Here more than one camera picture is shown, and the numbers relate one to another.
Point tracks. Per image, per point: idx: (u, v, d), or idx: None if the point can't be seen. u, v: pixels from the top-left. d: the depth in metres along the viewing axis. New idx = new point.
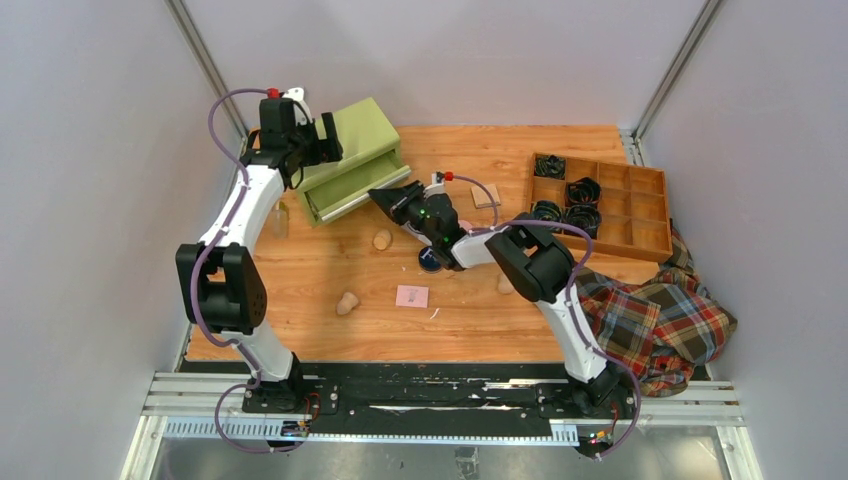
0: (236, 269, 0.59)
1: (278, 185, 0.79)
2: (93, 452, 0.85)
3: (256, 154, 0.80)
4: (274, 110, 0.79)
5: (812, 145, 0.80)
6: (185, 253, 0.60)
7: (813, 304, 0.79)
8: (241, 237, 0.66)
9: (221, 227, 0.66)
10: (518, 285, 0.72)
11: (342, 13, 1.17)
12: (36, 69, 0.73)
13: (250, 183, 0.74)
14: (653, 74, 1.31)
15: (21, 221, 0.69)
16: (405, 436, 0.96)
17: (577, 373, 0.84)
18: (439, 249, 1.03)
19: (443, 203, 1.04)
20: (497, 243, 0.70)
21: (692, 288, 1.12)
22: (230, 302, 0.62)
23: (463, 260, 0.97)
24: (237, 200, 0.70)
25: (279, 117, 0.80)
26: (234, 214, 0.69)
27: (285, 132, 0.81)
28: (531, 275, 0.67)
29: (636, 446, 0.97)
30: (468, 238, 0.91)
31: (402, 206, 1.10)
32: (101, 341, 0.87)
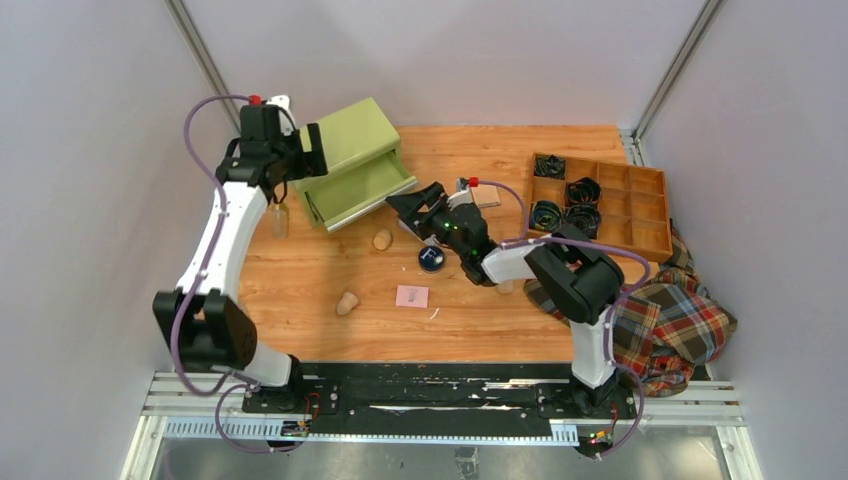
0: (219, 316, 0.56)
1: (259, 203, 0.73)
2: (92, 453, 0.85)
3: (233, 166, 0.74)
4: (258, 114, 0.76)
5: (812, 146, 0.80)
6: (163, 304, 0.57)
7: (813, 304, 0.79)
8: (222, 281, 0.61)
9: (199, 270, 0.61)
10: (563, 305, 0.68)
11: (342, 13, 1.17)
12: (35, 68, 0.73)
13: (228, 208, 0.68)
14: (654, 74, 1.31)
15: (21, 220, 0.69)
16: (405, 436, 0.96)
17: (585, 378, 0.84)
18: (468, 262, 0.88)
19: (471, 210, 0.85)
20: (536, 259, 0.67)
21: (692, 288, 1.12)
22: (215, 346, 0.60)
23: (496, 275, 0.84)
24: (215, 233, 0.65)
25: (261, 123, 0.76)
26: (214, 250, 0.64)
27: (268, 140, 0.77)
28: (577, 291, 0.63)
29: (636, 446, 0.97)
30: (500, 251, 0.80)
31: (425, 218, 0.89)
32: (101, 341, 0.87)
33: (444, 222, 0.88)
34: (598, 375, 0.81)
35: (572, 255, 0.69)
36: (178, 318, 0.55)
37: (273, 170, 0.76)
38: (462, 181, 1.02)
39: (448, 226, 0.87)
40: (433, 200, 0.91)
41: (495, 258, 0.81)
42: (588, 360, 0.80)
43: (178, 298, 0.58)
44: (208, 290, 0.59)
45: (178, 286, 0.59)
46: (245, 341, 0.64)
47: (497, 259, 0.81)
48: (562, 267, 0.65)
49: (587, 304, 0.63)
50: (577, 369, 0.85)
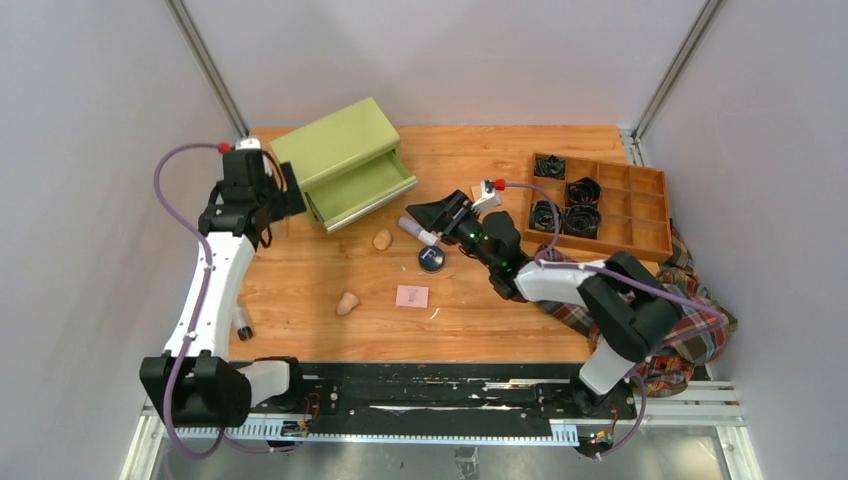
0: (211, 380, 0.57)
1: (246, 250, 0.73)
2: (92, 453, 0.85)
3: (217, 214, 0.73)
4: (242, 160, 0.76)
5: (813, 146, 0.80)
6: (151, 372, 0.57)
7: (813, 304, 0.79)
8: (212, 342, 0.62)
9: (188, 332, 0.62)
10: (610, 338, 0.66)
11: (342, 12, 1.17)
12: (35, 68, 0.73)
13: (214, 260, 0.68)
14: (654, 74, 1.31)
15: (20, 220, 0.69)
16: (405, 436, 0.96)
17: (593, 385, 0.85)
18: (497, 276, 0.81)
19: (502, 218, 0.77)
20: (594, 292, 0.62)
21: (692, 288, 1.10)
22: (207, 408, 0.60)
23: (529, 292, 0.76)
24: (201, 291, 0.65)
25: (245, 170, 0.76)
26: (201, 308, 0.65)
27: (251, 186, 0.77)
28: (635, 332, 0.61)
29: (637, 447, 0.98)
30: (538, 271, 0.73)
31: (447, 223, 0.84)
32: (101, 341, 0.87)
33: (471, 231, 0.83)
34: (606, 385, 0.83)
35: (623, 286, 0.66)
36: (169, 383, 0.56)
37: (258, 215, 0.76)
38: (488, 183, 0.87)
39: (475, 236, 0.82)
40: (455, 210, 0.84)
41: (533, 278, 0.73)
42: (601, 371, 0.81)
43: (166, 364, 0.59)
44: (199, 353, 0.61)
45: (167, 350, 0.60)
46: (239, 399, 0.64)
47: (535, 279, 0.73)
48: (620, 303, 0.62)
49: (644, 344, 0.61)
50: (584, 375, 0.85)
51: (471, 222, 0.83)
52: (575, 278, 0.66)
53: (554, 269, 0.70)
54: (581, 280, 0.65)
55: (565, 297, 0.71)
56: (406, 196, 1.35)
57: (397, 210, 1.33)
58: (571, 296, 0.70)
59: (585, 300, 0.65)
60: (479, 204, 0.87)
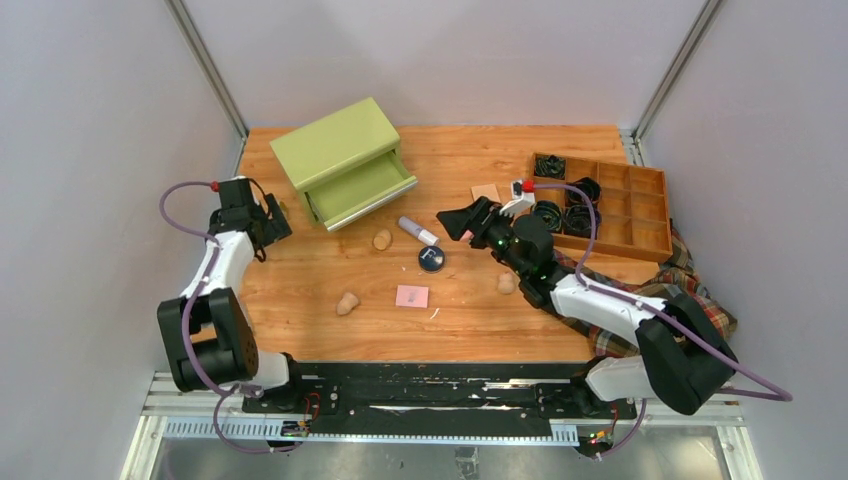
0: (224, 309, 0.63)
1: (246, 246, 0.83)
2: (92, 453, 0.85)
3: (222, 225, 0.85)
4: (235, 186, 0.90)
5: (813, 145, 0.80)
6: (166, 310, 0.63)
7: (814, 304, 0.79)
8: (222, 281, 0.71)
9: (202, 278, 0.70)
10: (660, 389, 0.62)
11: (342, 12, 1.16)
12: (35, 68, 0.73)
13: (222, 243, 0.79)
14: (654, 73, 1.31)
15: (20, 219, 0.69)
16: (405, 437, 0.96)
17: (595, 387, 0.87)
18: (527, 282, 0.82)
19: (533, 222, 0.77)
20: (655, 339, 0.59)
21: (692, 288, 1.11)
22: (219, 354, 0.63)
23: (561, 307, 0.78)
24: (213, 258, 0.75)
25: (238, 192, 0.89)
26: (214, 265, 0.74)
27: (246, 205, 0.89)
28: (689, 383, 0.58)
29: (637, 447, 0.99)
30: (580, 290, 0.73)
31: (481, 230, 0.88)
32: (101, 340, 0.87)
33: (500, 236, 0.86)
34: (609, 392, 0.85)
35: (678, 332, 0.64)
36: (185, 315, 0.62)
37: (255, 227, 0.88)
38: (516, 185, 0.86)
39: (503, 242, 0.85)
40: (482, 216, 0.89)
41: (571, 297, 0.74)
42: (610, 382, 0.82)
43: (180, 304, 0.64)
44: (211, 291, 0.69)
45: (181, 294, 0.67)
46: (249, 350, 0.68)
47: (575, 297, 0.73)
48: (679, 354, 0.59)
49: (697, 398, 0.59)
50: (591, 376, 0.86)
51: (503, 228, 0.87)
52: (629, 314, 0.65)
53: (598, 293, 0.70)
54: (641, 322, 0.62)
55: (606, 323, 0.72)
56: (407, 196, 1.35)
57: (397, 210, 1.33)
58: (613, 325, 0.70)
59: (640, 344, 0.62)
60: (508, 207, 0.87)
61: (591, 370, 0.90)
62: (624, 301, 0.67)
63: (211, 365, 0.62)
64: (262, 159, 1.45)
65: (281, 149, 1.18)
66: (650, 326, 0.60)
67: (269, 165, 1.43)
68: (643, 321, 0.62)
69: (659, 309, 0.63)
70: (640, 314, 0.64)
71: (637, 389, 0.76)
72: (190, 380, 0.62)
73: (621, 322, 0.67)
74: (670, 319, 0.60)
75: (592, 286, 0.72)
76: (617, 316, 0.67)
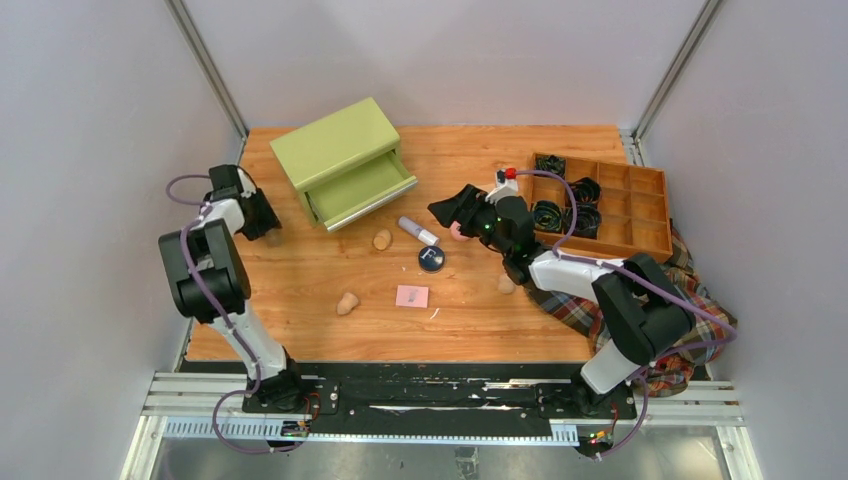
0: (218, 232, 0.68)
1: (236, 212, 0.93)
2: (92, 452, 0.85)
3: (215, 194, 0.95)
4: (225, 171, 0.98)
5: (813, 145, 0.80)
6: (165, 239, 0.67)
7: (813, 304, 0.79)
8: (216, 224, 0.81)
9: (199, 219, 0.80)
10: (619, 343, 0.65)
11: (342, 12, 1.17)
12: (35, 69, 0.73)
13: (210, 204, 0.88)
14: (654, 73, 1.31)
15: (20, 221, 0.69)
16: (405, 436, 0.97)
17: (588, 378, 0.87)
18: (510, 261, 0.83)
19: (515, 203, 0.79)
20: (607, 288, 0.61)
21: (692, 288, 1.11)
22: (217, 277, 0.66)
23: (541, 281, 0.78)
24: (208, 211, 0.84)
25: (228, 175, 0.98)
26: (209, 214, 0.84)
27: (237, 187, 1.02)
28: (644, 334, 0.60)
29: (638, 447, 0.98)
30: (556, 260, 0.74)
31: (466, 218, 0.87)
32: (103, 340, 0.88)
33: (487, 221, 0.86)
34: (604, 385, 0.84)
35: (639, 288, 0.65)
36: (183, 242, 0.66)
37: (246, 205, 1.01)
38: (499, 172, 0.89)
39: (490, 226, 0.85)
40: (470, 202, 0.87)
41: (546, 268, 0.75)
42: (603, 372, 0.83)
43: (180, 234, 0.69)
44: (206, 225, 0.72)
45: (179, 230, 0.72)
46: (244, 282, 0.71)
47: (550, 268, 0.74)
48: (632, 305, 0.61)
49: (649, 346, 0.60)
50: (586, 370, 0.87)
51: (488, 214, 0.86)
52: (591, 273, 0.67)
53: (567, 260, 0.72)
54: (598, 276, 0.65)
55: (577, 289, 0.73)
56: (407, 196, 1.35)
57: (397, 210, 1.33)
58: (580, 288, 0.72)
59: (598, 295, 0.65)
60: (493, 194, 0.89)
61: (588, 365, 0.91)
62: (589, 264, 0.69)
63: (210, 283, 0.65)
64: (262, 159, 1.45)
65: (281, 149, 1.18)
66: (602, 280, 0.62)
67: (269, 165, 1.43)
68: (599, 278, 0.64)
69: (619, 265, 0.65)
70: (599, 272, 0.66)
71: (622, 366, 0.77)
72: (190, 303, 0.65)
73: (587, 284, 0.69)
74: (625, 274, 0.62)
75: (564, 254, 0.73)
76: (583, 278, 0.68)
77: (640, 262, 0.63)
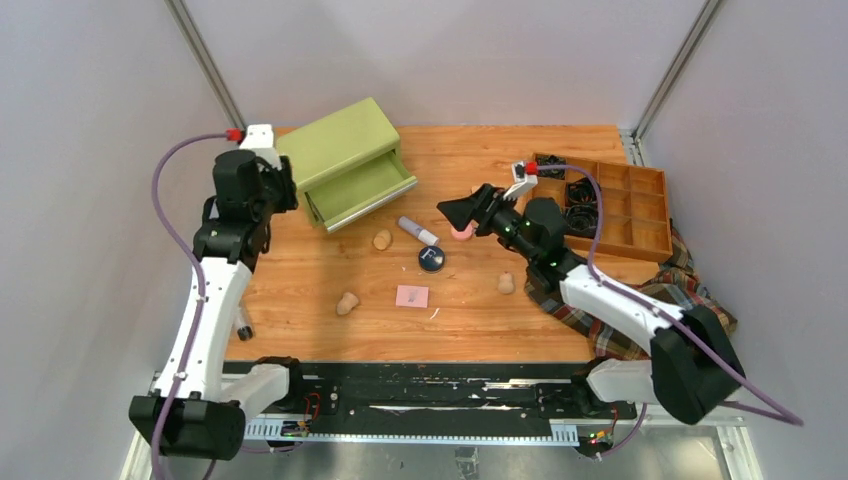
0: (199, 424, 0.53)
1: (243, 274, 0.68)
2: (91, 453, 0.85)
3: (213, 234, 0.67)
4: (235, 177, 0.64)
5: (813, 145, 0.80)
6: (138, 410, 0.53)
7: (814, 304, 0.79)
8: (202, 382, 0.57)
9: (177, 372, 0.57)
10: (660, 397, 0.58)
11: (342, 12, 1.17)
12: (35, 69, 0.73)
13: (207, 290, 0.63)
14: (654, 73, 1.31)
15: (21, 221, 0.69)
16: (404, 436, 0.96)
17: (595, 383, 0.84)
18: (535, 268, 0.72)
19: (544, 205, 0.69)
20: (669, 351, 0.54)
21: (692, 288, 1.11)
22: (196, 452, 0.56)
23: (570, 299, 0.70)
24: (193, 326, 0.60)
25: (236, 185, 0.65)
26: (194, 342, 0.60)
27: (247, 200, 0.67)
28: (700, 400, 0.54)
29: (637, 447, 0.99)
30: (595, 287, 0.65)
31: (485, 218, 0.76)
32: (103, 340, 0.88)
33: (508, 223, 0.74)
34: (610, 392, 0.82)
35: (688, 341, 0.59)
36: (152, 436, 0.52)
37: (255, 235, 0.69)
38: (518, 168, 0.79)
39: (512, 228, 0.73)
40: (487, 203, 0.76)
41: (581, 291, 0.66)
42: (614, 382, 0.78)
43: (157, 402, 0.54)
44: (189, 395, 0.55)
45: (156, 389, 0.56)
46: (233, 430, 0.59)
47: (588, 293, 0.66)
48: (692, 368, 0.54)
49: (702, 411, 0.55)
50: (593, 377, 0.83)
51: (510, 215, 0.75)
52: (644, 321, 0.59)
53: (610, 290, 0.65)
54: (655, 329, 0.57)
55: (610, 321, 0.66)
56: (407, 196, 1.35)
57: (397, 210, 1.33)
58: (615, 322, 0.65)
59: (650, 348, 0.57)
60: (511, 191, 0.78)
61: (592, 370, 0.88)
62: (640, 305, 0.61)
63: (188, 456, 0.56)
64: None
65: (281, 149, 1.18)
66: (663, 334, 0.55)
67: None
68: (659, 330, 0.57)
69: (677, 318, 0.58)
70: (657, 323, 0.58)
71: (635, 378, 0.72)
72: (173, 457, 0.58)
73: (631, 325, 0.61)
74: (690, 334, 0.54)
75: (607, 282, 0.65)
76: (630, 320, 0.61)
77: (707, 322, 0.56)
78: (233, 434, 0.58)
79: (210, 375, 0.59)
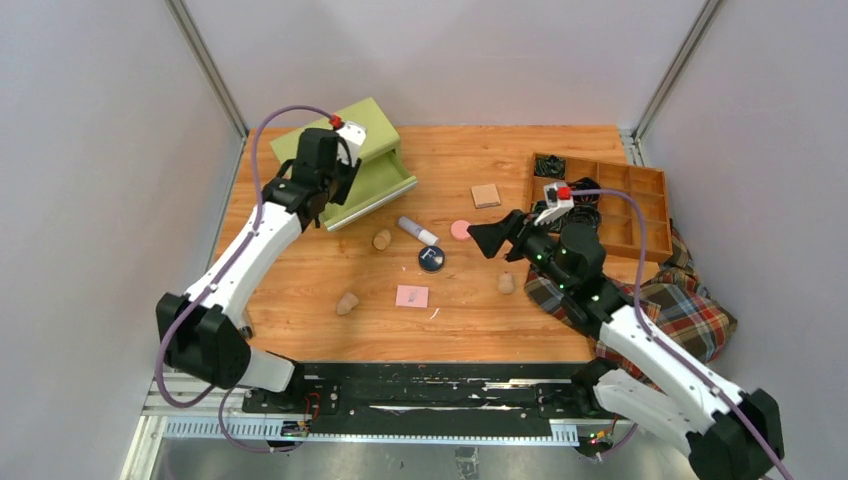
0: (212, 334, 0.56)
1: (293, 229, 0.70)
2: (91, 453, 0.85)
3: (280, 187, 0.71)
4: (315, 144, 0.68)
5: (813, 145, 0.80)
6: (165, 304, 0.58)
7: (813, 304, 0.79)
8: (226, 298, 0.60)
9: (210, 283, 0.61)
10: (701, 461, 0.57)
11: (342, 12, 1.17)
12: (35, 69, 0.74)
13: (260, 228, 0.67)
14: (654, 73, 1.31)
15: (21, 221, 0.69)
16: (405, 436, 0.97)
17: (602, 393, 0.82)
18: (571, 298, 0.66)
19: (581, 231, 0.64)
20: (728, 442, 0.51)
21: (692, 288, 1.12)
22: (202, 363, 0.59)
23: (606, 339, 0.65)
24: (239, 248, 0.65)
25: (315, 152, 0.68)
26: (232, 264, 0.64)
27: (319, 170, 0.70)
28: None
29: (637, 447, 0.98)
30: (641, 339, 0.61)
31: (516, 241, 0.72)
32: (104, 339, 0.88)
33: (541, 249, 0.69)
34: (613, 406, 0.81)
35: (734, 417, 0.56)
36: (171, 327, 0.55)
37: (315, 200, 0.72)
38: (550, 190, 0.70)
39: (544, 255, 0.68)
40: (517, 230, 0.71)
41: (627, 342, 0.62)
42: (626, 405, 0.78)
43: (183, 304, 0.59)
44: (211, 306, 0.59)
45: (186, 294, 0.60)
46: (237, 361, 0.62)
47: (634, 345, 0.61)
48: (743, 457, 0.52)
49: None
50: (605, 389, 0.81)
51: (544, 242, 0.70)
52: (700, 398, 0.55)
53: (660, 349, 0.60)
54: (714, 414, 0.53)
55: (650, 375, 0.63)
56: (407, 196, 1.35)
57: (397, 210, 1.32)
58: (658, 381, 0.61)
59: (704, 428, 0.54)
60: (542, 217, 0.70)
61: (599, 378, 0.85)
62: (694, 377, 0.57)
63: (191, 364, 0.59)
64: (262, 159, 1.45)
65: (282, 151, 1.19)
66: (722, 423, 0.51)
67: (268, 165, 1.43)
68: (717, 416, 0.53)
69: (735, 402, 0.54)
70: (715, 404, 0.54)
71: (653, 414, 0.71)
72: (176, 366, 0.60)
73: (680, 394, 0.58)
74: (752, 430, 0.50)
75: (659, 339, 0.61)
76: (681, 391, 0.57)
77: (767, 414, 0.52)
78: (236, 364, 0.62)
79: (236, 297, 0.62)
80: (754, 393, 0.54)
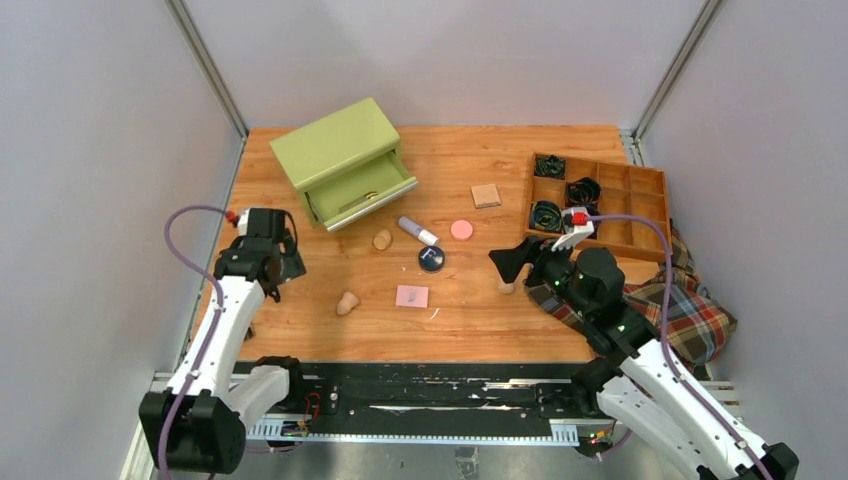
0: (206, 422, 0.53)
1: (258, 294, 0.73)
2: (90, 454, 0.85)
3: (232, 258, 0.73)
4: (268, 212, 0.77)
5: (814, 143, 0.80)
6: (149, 407, 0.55)
7: (813, 304, 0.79)
8: (213, 379, 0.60)
9: (191, 371, 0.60)
10: None
11: (342, 12, 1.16)
12: (35, 70, 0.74)
13: (225, 302, 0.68)
14: (654, 73, 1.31)
15: (21, 221, 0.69)
16: (406, 436, 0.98)
17: (607, 401, 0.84)
18: (592, 325, 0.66)
19: (598, 255, 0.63)
20: None
21: (692, 288, 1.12)
22: (199, 452, 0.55)
23: (627, 370, 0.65)
24: (211, 325, 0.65)
25: (270, 221, 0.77)
26: (208, 347, 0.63)
27: (272, 238, 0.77)
28: None
29: (637, 447, 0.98)
30: (667, 379, 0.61)
31: (535, 266, 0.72)
32: (103, 340, 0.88)
33: (559, 274, 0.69)
34: (614, 412, 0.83)
35: None
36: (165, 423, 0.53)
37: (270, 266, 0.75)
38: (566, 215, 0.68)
39: (562, 280, 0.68)
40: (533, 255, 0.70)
41: (653, 380, 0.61)
42: (631, 417, 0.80)
43: (167, 401, 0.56)
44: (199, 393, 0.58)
45: (168, 388, 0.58)
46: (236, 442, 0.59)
47: (658, 384, 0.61)
48: None
49: None
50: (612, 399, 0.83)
51: (563, 265, 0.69)
52: (725, 448, 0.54)
53: (687, 392, 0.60)
54: (738, 469, 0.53)
55: (672, 414, 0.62)
56: (406, 196, 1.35)
57: (397, 210, 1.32)
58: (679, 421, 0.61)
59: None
60: (560, 242, 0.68)
61: (605, 385, 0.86)
62: (720, 427, 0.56)
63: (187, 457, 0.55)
64: (262, 159, 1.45)
65: (282, 150, 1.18)
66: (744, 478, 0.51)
67: (268, 165, 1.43)
68: (741, 470, 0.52)
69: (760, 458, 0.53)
70: (739, 458, 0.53)
71: (659, 434, 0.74)
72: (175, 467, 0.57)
73: (703, 442, 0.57)
74: None
75: (685, 382, 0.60)
76: (705, 438, 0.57)
77: (790, 470, 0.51)
78: (234, 444, 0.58)
79: (220, 377, 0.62)
80: (779, 447, 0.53)
